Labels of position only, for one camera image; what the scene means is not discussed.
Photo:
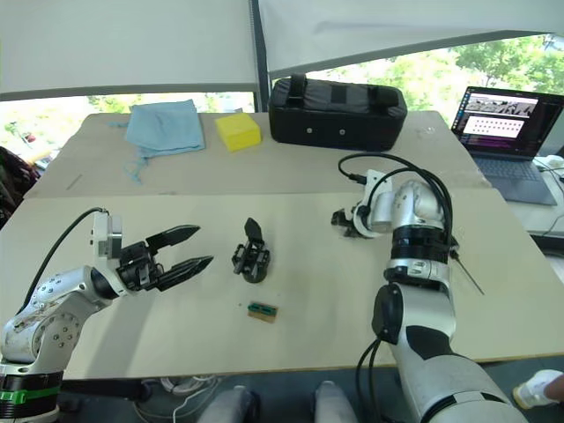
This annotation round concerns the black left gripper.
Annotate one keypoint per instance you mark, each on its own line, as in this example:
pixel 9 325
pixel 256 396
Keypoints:
pixel 138 269

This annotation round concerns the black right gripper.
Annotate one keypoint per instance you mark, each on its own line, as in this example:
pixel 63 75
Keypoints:
pixel 351 227

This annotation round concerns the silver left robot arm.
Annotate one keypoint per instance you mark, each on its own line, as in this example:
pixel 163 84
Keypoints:
pixel 53 308

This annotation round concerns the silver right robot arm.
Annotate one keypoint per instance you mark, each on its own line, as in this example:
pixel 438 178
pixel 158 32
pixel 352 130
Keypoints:
pixel 423 317

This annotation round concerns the loose black gripper body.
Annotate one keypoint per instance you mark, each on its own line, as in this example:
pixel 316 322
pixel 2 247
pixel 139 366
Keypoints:
pixel 252 264

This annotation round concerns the green and tan screw holder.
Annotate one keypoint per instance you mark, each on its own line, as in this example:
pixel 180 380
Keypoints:
pixel 263 310

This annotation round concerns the black padded carrying case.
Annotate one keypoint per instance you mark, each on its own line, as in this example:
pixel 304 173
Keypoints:
pixel 335 112

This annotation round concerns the yellow foam block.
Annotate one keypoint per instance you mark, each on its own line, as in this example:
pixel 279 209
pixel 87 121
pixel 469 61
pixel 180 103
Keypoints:
pixel 238 132

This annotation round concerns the grey rounded shape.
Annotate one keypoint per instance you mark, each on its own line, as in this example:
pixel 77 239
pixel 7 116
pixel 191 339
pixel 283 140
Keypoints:
pixel 332 403
pixel 229 405

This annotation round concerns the open grey laptop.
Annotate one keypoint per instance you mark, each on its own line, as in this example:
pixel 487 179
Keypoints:
pixel 502 167

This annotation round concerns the dark patterned fabric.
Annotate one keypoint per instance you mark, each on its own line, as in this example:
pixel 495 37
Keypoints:
pixel 15 185

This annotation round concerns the white window shade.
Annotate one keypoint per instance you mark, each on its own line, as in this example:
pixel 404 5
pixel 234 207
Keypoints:
pixel 123 39
pixel 396 26

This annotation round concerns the white shoe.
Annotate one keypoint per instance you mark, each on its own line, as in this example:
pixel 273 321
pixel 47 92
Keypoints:
pixel 535 390

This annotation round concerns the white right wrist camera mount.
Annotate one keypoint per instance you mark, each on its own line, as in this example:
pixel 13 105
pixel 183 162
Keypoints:
pixel 376 178

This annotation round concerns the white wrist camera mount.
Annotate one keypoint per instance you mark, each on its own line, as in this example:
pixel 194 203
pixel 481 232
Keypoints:
pixel 99 238
pixel 376 178

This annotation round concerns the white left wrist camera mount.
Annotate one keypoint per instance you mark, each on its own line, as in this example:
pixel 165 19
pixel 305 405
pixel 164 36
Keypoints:
pixel 99 238

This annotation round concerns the black table frame bar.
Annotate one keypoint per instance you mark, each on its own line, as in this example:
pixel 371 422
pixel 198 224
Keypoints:
pixel 106 388

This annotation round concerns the dark window frame post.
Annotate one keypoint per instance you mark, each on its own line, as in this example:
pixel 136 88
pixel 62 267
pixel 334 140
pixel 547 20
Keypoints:
pixel 260 53

